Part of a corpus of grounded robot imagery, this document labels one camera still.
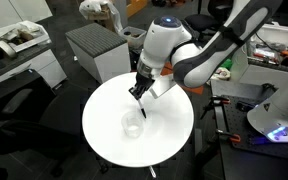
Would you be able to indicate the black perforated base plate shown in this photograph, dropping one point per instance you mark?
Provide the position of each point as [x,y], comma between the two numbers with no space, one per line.
[237,120]

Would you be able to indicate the small cardboard box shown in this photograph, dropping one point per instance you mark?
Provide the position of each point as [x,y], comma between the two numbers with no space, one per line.
[100,16]

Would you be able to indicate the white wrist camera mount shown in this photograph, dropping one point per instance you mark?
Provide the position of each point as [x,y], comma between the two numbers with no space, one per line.
[162,86]

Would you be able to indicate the black office chair with armrests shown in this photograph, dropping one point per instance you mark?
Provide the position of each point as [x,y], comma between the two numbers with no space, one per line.
[24,133]

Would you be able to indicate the white workbench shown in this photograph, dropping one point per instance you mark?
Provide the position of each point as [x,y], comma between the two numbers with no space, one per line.
[250,71]

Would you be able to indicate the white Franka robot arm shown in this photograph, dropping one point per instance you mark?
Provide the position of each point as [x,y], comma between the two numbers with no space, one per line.
[190,63]

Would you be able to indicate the white cabinet with grey cushion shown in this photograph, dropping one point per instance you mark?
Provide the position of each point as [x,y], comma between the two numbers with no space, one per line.
[97,40]

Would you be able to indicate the black rolling chair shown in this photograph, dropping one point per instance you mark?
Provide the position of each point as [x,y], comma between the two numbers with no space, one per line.
[204,21]

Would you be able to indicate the orange black clamp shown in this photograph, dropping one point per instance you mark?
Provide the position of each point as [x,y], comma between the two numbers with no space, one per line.
[229,136]
[220,100]

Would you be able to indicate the beige crumpled bag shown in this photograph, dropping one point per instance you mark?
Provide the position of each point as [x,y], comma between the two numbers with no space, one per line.
[222,74]

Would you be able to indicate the silver tape roll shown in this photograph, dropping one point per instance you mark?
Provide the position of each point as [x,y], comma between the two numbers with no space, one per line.
[9,50]

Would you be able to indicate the white drawer desk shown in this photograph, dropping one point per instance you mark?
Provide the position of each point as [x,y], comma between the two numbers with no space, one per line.
[47,66]

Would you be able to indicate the white open box with clutter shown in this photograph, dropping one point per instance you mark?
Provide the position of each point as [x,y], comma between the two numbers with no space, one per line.
[34,30]

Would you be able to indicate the silver table foot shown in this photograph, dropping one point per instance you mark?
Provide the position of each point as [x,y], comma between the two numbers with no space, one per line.
[152,171]

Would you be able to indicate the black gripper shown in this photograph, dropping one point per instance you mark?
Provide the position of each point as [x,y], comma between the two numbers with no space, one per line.
[143,86]

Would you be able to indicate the white plastic bag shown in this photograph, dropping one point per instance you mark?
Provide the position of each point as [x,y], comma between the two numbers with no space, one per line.
[89,6]

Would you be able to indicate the clear plastic measuring cup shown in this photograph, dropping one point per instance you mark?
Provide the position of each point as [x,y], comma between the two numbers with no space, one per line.
[132,130]

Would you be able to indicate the orange floor mat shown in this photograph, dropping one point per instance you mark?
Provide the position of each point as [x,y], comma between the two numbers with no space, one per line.
[165,69]

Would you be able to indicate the clear plastic bin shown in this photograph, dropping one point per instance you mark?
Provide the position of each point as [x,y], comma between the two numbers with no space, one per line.
[130,35]

